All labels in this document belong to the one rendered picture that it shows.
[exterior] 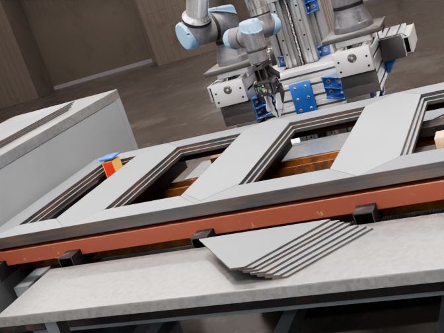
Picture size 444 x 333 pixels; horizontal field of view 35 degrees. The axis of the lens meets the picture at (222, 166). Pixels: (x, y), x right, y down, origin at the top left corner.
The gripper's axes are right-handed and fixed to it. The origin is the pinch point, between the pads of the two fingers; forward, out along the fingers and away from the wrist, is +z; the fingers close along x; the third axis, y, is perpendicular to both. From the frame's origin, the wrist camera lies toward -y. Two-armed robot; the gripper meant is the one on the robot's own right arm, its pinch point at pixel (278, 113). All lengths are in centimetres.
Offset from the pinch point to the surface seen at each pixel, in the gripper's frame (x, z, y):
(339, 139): 16.5, 17.7, -10.7
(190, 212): -3, 3, 80
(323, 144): 10.3, 17.7, -8.9
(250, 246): 20, 7, 99
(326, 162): 20.0, 13.7, 25.0
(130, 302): -9, 11, 112
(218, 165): -6.1, 0.5, 48.8
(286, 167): 3.4, 15.4, 17.6
